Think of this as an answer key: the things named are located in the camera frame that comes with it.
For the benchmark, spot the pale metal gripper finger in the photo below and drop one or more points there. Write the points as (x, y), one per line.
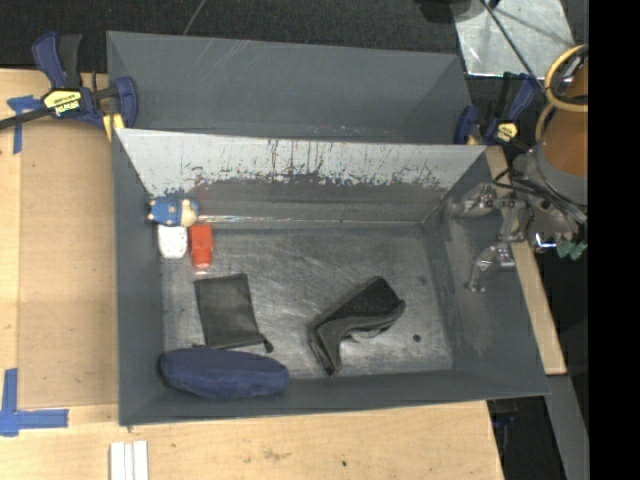
(492, 263)
(475, 204)

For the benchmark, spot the brown cardboard board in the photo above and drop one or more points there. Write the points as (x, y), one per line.
(65, 268)

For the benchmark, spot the navy blue soft pouch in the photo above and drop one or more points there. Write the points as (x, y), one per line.
(222, 374)

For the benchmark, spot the white rounded block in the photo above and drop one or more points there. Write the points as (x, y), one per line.
(172, 241)

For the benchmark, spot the grey metal bin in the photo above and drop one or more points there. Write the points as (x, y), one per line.
(320, 278)

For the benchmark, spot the dark grey felt slipper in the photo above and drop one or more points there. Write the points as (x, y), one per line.
(357, 315)

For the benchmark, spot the black cloth pouch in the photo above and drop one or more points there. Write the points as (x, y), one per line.
(227, 310)

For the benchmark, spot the blue and cream toy animal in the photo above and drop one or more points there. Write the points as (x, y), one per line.
(169, 211)

